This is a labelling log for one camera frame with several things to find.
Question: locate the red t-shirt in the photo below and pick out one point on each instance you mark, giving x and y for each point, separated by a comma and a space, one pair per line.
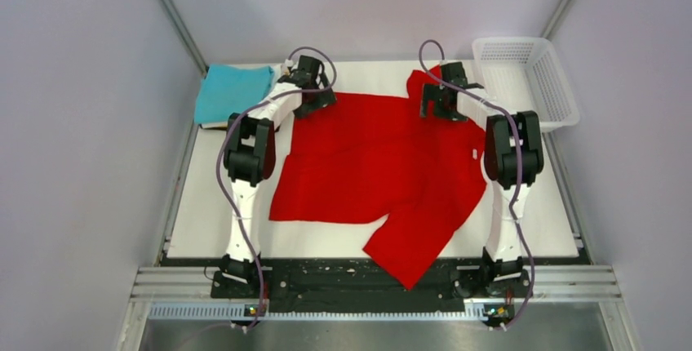
373, 158

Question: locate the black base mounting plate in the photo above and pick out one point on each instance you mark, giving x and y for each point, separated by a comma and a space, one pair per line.
362, 286

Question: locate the folded teal t-shirt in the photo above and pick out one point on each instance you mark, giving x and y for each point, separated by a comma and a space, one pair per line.
230, 93

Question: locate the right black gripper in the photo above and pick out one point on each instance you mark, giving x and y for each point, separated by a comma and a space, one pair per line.
432, 93

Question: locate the white plastic basket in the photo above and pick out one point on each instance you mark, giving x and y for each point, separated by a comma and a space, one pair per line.
526, 73

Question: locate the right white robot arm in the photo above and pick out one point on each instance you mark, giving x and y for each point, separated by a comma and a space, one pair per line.
512, 160

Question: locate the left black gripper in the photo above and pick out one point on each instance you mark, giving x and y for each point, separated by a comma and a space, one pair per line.
323, 98

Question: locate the white slotted cable duct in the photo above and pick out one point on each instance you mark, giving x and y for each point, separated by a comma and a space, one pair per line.
242, 312

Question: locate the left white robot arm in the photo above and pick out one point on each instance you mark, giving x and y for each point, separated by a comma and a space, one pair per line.
248, 156

